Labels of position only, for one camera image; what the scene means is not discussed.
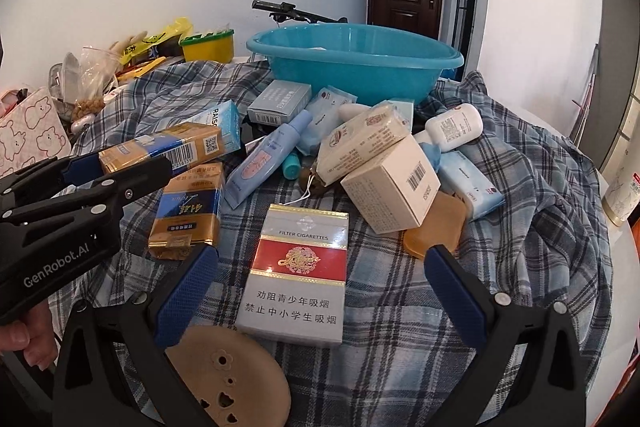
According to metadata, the beige plastic lid with holes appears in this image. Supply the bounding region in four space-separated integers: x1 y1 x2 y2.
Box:
164 326 292 427

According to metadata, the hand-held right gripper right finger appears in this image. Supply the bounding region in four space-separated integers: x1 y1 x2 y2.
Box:
423 244 589 427

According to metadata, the beige plush toy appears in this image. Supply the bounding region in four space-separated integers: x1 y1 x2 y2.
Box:
111 34 146 54

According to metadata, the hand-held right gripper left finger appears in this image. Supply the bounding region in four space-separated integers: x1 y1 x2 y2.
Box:
52 244 220 427

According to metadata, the leaning metal rack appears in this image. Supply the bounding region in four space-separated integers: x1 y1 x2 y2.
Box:
570 44 599 143

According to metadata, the blue plastic basin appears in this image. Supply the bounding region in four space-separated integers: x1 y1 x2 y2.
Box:
246 23 465 108

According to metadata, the light blue cosmetic tube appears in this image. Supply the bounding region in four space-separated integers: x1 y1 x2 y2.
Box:
223 109 314 208

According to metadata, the white lotion bottle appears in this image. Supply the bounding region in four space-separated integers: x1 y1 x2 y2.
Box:
425 103 484 152

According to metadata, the small teal capped bottle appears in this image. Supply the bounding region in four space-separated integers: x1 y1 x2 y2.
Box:
281 153 303 180

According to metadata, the brown fuzzy toy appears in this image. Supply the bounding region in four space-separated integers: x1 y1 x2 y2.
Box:
72 99 106 123

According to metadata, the bear printed pouch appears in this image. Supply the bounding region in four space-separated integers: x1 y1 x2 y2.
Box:
0 87 73 180

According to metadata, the yellow container green rim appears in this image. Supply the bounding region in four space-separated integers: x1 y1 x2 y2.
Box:
180 28 236 63

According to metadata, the gold blue cigarette pack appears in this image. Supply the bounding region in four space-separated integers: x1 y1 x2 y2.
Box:
148 166 224 261
99 123 227 176

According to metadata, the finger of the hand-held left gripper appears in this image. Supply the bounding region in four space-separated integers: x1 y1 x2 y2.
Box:
0 150 108 208
0 156 173 234

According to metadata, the yellow plastic bag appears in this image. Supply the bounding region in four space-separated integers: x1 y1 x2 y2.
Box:
117 18 194 62

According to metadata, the gold refrigerator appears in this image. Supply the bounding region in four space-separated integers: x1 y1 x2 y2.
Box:
597 0 640 178

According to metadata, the grey pouch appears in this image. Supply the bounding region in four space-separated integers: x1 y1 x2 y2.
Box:
47 62 76 103

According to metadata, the white paper pack red emblem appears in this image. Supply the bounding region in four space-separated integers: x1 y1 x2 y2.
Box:
316 103 412 186

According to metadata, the red white cigarette carton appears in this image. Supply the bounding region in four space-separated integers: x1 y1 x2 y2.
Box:
235 203 350 347

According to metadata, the person's left hand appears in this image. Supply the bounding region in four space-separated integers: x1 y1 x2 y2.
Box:
0 301 54 354

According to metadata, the light blue cigarette box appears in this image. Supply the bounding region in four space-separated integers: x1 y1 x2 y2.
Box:
186 100 245 158

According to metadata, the blue plaid shirt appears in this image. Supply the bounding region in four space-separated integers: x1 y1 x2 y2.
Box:
67 57 614 427

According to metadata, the clear plastic bag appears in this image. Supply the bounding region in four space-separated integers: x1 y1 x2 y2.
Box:
65 48 121 108

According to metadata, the white cylindrical tumbler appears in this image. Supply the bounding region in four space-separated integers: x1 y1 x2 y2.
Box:
602 162 640 228

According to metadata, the grey blue small box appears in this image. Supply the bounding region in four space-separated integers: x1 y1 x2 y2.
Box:
247 80 312 126

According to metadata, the white square cardboard box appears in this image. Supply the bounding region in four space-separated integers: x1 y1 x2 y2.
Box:
341 134 442 234

